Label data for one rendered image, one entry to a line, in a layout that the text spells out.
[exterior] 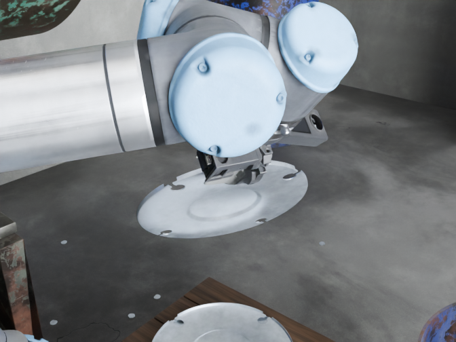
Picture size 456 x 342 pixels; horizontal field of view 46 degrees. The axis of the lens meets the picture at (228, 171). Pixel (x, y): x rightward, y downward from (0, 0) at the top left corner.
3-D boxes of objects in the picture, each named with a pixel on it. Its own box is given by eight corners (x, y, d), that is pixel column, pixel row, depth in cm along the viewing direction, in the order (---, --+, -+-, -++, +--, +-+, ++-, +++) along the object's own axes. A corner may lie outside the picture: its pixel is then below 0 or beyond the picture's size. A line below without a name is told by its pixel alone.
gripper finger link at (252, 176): (227, 163, 75) (247, 137, 68) (238, 161, 76) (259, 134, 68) (237, 195, 74) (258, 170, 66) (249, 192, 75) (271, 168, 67)
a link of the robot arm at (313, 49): (279, -17, 47) (365, 7, 49) (239, 51, 57) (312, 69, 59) (277, 58, 44) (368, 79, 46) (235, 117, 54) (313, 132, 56)
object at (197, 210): (204, 248, 107) (203, 244, 108) (334, 193, 95) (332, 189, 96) (99, 220, 84) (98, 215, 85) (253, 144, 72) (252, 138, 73)
